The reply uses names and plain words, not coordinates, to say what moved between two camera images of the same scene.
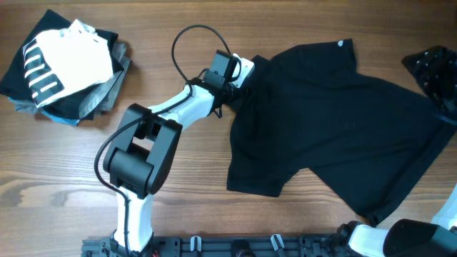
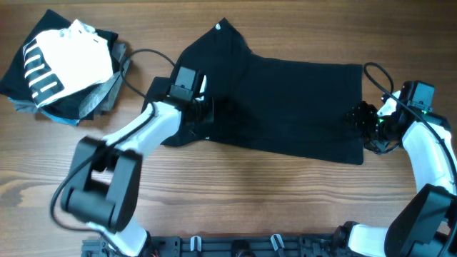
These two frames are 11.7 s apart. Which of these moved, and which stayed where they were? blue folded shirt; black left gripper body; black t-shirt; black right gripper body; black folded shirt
Moved: black left gripper body; black right gripper body; black t-shirt
Stayed: blue folded shirt; black folded shirt
